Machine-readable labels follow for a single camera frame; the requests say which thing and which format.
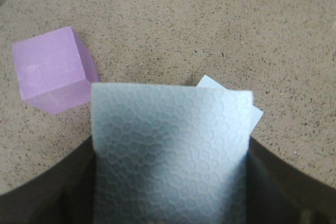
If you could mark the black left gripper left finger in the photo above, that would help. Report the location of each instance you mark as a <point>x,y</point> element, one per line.
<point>62,194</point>

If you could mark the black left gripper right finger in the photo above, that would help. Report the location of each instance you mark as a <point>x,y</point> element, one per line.
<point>279,193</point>

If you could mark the blue foam cube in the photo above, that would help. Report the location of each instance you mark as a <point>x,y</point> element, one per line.
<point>169,154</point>
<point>208,82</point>

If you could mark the light purple foam cube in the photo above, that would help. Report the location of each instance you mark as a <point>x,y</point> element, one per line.
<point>55,70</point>

